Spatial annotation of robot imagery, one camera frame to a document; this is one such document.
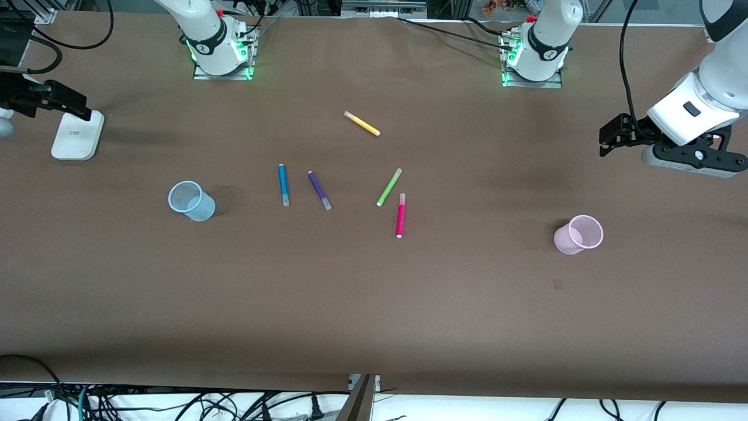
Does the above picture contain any white rounded box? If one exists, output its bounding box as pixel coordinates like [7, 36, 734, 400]
[51, 110, 105, 161]

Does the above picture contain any translucent pink plastic cup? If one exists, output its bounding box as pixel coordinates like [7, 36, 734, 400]
[553, 215, 604, 256]

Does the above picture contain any translucent blue plastic cup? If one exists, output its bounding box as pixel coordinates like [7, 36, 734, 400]
[168, 181, 216, 222]

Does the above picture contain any green marker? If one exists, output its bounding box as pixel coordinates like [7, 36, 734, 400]
[376, 168, 403, 207]

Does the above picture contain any yellow marker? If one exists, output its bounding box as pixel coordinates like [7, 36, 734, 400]
[344, 111, 381, 137]

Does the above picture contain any purple marker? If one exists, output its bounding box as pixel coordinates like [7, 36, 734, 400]
[307, 171, 333, 211]

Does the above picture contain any grey metal device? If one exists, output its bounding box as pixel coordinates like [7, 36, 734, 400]
[341, 0, 428, 19]

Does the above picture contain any brown table cover sheet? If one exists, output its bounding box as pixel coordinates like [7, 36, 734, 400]
[0, 11, 748, 404]

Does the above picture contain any thick black cable loop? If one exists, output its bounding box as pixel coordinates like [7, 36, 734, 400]
[0, 42, 63, 75]

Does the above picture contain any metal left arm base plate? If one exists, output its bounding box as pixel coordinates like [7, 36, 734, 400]
[501, 29, 563, 89]

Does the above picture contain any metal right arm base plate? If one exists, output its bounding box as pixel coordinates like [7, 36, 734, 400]
[193, 26, 258, 81]

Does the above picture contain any thin black table cable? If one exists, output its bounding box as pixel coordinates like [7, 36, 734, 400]
[462, 16, 510, 37]
[396, 18, 510, 44]

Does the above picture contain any black looped floor cable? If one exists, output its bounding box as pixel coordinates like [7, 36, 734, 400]
[0, 353, 64, 404]

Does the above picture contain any aluminium profile post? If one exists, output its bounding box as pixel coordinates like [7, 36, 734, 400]
[336, 374, 380, 421]

